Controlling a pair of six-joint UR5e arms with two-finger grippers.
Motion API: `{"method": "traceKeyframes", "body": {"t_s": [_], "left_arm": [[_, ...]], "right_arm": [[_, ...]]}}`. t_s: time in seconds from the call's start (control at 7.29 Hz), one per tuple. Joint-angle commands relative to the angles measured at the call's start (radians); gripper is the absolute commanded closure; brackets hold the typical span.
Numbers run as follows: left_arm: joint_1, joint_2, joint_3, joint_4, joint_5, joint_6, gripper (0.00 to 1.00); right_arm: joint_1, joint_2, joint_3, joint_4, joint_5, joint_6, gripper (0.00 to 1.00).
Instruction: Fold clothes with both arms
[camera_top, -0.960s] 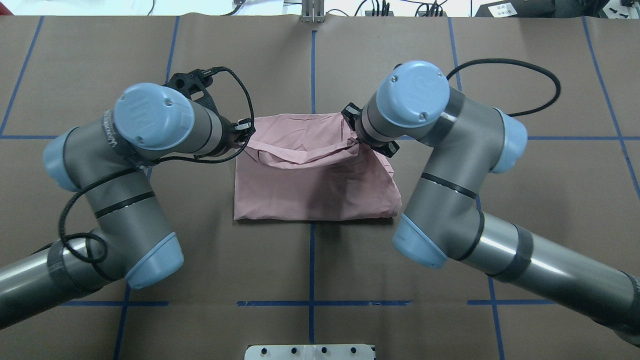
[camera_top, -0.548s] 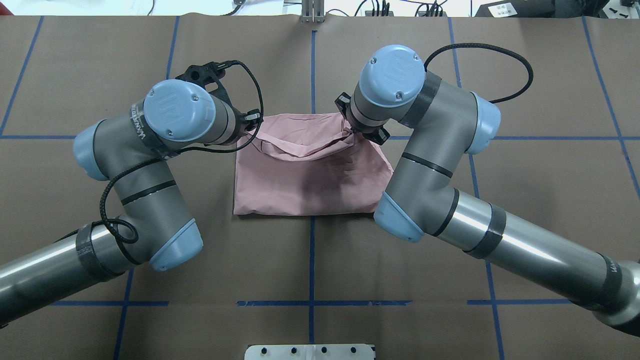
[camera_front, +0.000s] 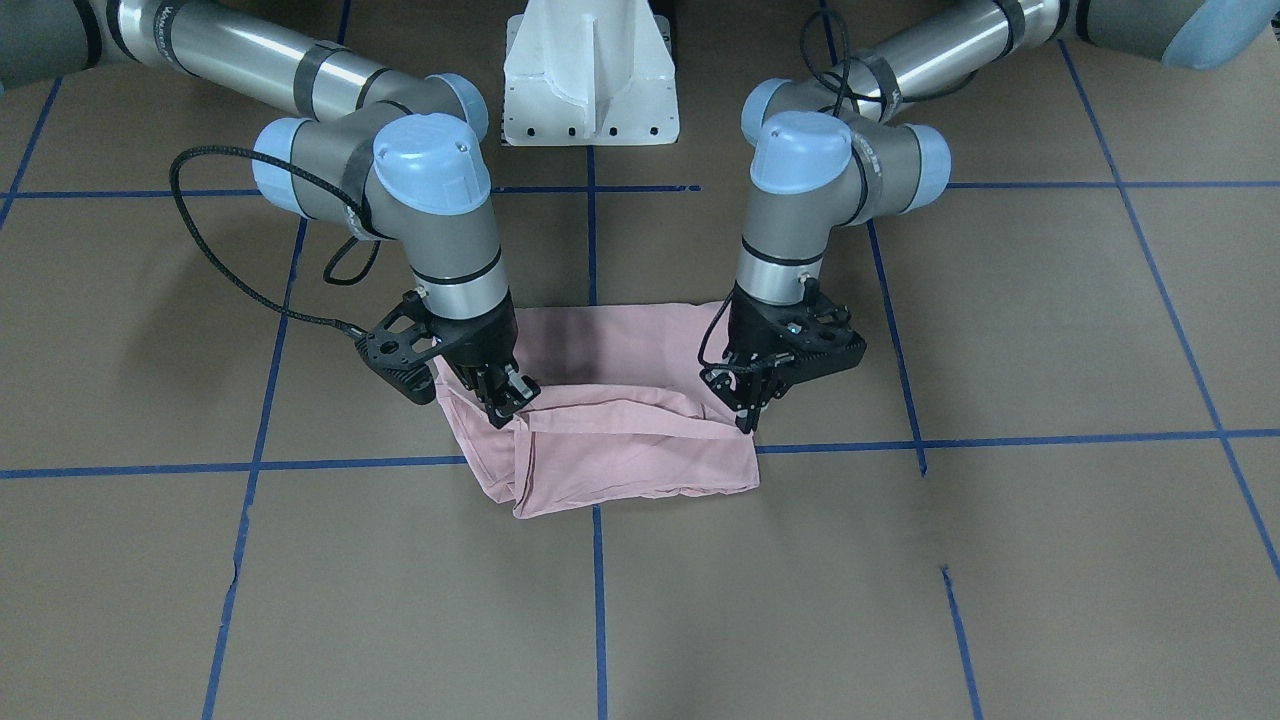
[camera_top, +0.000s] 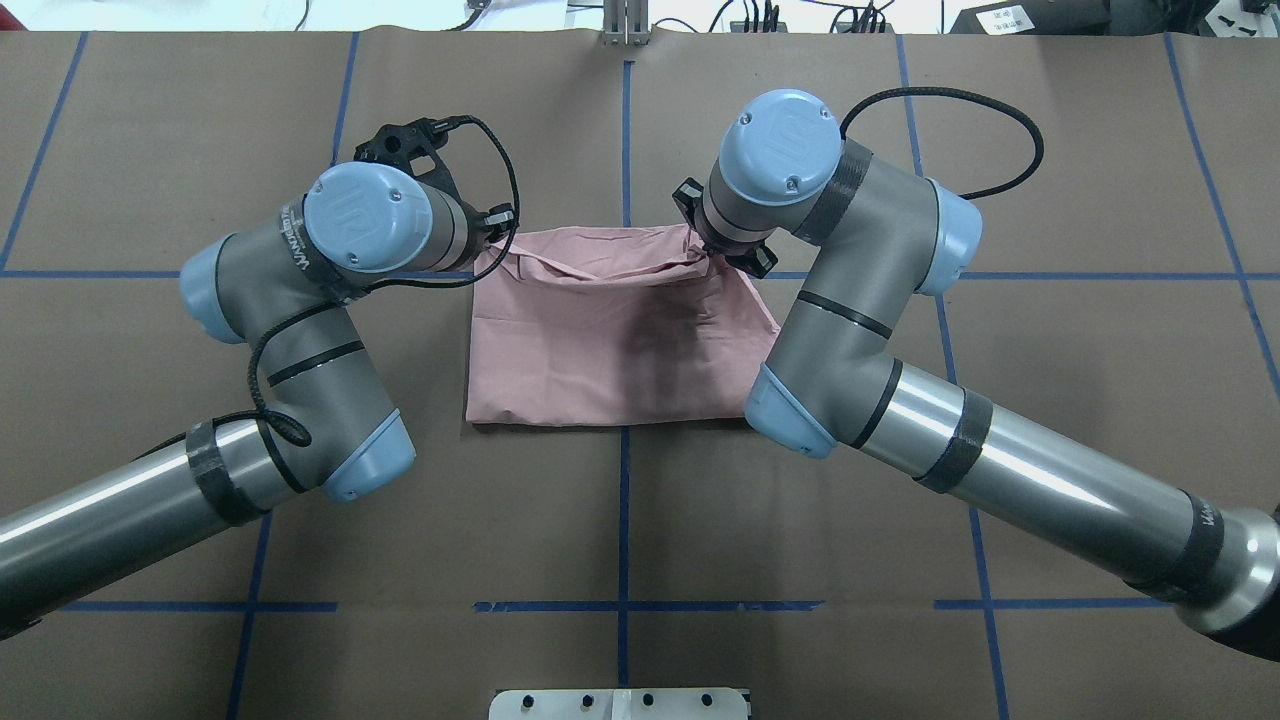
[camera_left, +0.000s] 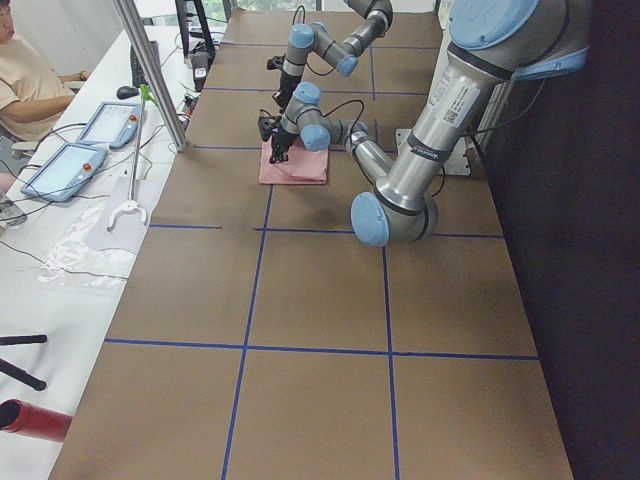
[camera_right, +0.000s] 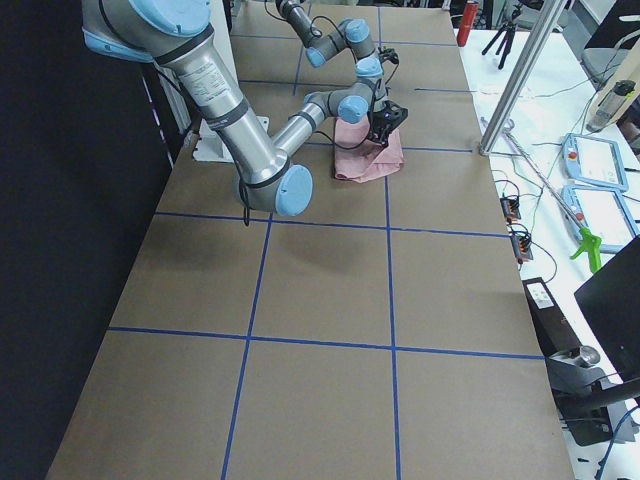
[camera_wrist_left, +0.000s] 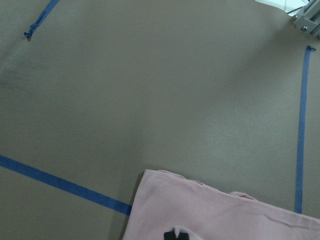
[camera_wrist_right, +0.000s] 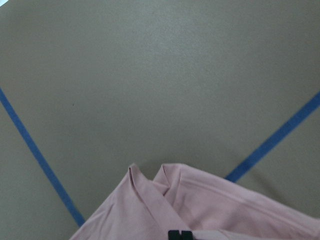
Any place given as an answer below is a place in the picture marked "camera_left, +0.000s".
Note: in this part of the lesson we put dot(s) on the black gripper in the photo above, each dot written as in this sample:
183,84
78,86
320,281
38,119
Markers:
283,83
280,139

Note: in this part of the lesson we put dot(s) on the pink Snoopy t-shirt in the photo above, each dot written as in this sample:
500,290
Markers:
303,167

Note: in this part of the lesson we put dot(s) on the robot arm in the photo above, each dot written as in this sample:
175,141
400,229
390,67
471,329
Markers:
342,56
491,42

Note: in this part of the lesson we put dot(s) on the black power adapter box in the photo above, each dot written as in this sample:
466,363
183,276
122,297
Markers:
200,65

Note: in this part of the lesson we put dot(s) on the silver reacher grabber tool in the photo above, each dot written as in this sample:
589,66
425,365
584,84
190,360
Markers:
131,205

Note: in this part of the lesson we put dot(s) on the black computer mouse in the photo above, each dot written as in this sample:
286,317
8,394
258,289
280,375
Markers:
126,92

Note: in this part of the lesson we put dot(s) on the far blue teach pendant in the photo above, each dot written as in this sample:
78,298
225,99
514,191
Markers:
113,124

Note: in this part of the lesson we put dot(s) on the blue teach pendant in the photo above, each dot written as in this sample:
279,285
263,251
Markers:
65,173
113,124

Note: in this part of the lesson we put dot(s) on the near blue teach pendant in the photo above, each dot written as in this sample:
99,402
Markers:
65,173

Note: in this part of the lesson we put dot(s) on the clear plastic bag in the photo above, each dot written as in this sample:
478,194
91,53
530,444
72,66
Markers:
73,263

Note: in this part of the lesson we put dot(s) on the seated person in beige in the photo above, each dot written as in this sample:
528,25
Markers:
33,95

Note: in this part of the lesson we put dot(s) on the black tripod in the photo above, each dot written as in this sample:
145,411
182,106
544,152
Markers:
21,353

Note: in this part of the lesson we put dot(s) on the red cylinder bottle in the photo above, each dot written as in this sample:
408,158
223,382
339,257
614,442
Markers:
23,418

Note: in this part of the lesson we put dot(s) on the aluminium frame post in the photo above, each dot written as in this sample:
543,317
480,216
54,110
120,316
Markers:
138,37

